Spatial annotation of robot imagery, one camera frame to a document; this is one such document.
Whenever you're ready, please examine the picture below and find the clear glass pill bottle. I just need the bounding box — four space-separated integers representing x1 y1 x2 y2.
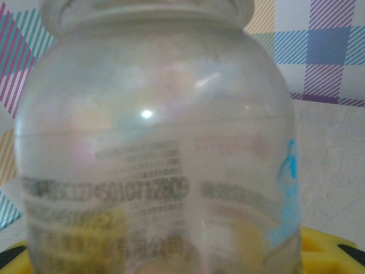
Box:
13 0 305 274

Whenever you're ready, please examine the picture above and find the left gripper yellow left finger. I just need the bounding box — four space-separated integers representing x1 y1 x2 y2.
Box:
0 241 33 274

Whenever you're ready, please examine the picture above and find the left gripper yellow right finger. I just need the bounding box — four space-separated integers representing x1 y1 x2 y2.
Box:
301 226 365 274

